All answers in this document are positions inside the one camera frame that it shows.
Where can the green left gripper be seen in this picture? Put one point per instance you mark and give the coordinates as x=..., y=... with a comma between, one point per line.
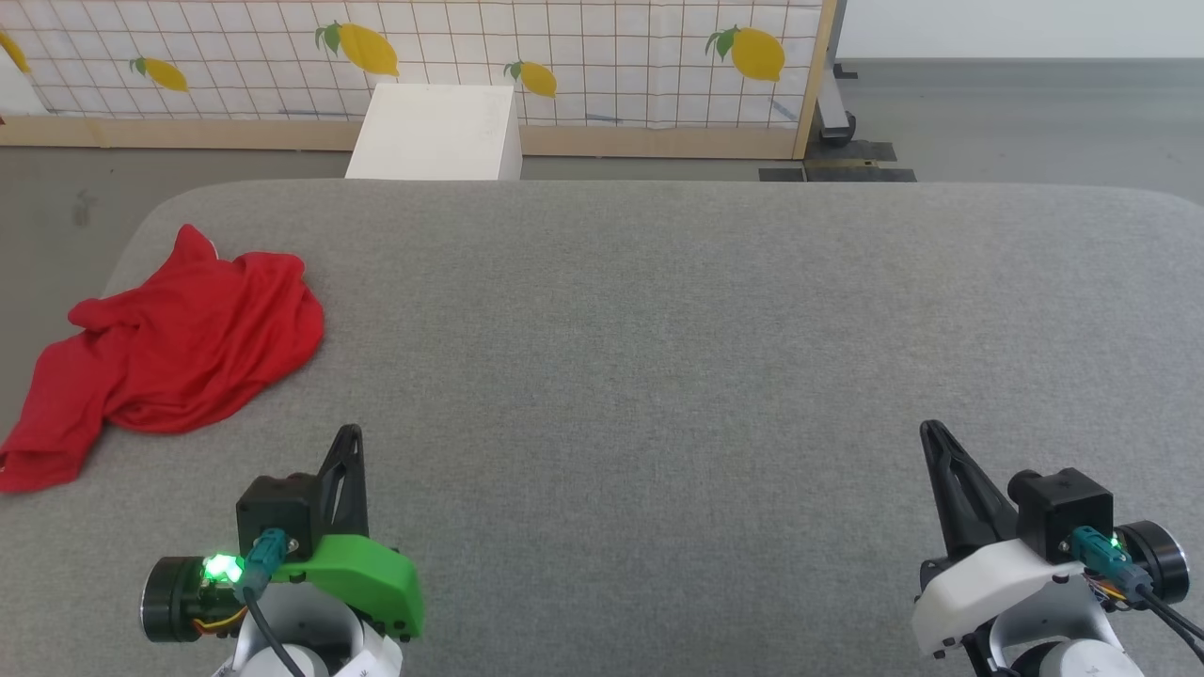
x=367, y=578

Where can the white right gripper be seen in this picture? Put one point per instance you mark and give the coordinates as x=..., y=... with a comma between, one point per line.
x=988, y=588

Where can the white box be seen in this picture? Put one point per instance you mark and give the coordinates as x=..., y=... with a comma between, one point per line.
x=437, y=132

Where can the black floor mat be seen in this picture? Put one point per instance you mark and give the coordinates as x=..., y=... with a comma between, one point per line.
x=851, y=169

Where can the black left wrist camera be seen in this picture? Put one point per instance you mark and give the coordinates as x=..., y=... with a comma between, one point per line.
x=277, y=512

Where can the lemon print partition screen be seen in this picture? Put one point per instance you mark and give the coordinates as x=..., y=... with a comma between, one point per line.
x=602, y=56

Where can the red shirt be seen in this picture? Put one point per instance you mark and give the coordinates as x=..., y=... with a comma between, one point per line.
x=179, y=348

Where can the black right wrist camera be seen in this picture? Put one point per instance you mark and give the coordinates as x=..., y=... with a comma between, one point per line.
x=1063, y=512

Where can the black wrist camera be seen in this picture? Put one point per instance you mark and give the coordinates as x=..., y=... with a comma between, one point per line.
x=277, y=512
x=1063, y=512

